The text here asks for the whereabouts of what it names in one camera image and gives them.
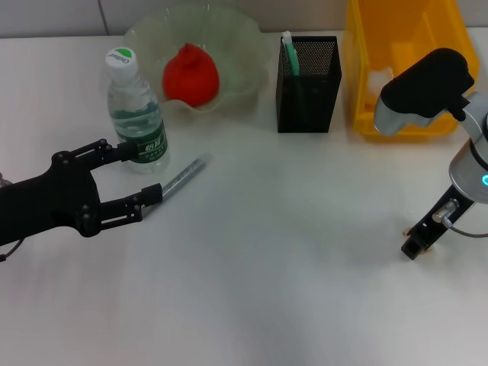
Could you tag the yellow plastic bin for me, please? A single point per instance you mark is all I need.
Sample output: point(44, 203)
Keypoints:
point(362, 122)

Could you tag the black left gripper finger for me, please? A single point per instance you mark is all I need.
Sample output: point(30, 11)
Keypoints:
point(129, 207)
point(114, 152)

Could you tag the translucent wavy fruit plate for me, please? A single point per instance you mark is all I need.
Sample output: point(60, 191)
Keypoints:
point(236, 49)

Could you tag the clear green-label water bottle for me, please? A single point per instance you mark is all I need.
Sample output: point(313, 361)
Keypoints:
point(137, 114)

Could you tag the green utility knife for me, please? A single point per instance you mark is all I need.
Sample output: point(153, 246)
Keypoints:
point(291, 53)

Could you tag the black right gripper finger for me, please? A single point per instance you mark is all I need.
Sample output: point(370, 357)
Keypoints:
point(413, 248)

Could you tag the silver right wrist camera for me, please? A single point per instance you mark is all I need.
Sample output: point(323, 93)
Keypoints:
point(423, 91)

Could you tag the black mesh pen holder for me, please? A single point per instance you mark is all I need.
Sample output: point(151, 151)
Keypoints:
point(320, 103)

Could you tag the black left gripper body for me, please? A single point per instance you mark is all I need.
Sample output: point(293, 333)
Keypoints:
point(45, 202)

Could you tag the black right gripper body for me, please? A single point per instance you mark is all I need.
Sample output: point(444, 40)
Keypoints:
point(438, 225)

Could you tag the red-orange toy orange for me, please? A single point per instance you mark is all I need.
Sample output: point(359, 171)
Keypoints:
point(190, 80)

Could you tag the gray marker pen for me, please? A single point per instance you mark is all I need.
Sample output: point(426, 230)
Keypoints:
point(187, 175)

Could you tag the white paper ball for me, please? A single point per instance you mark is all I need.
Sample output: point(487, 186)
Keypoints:
point(377, 82)

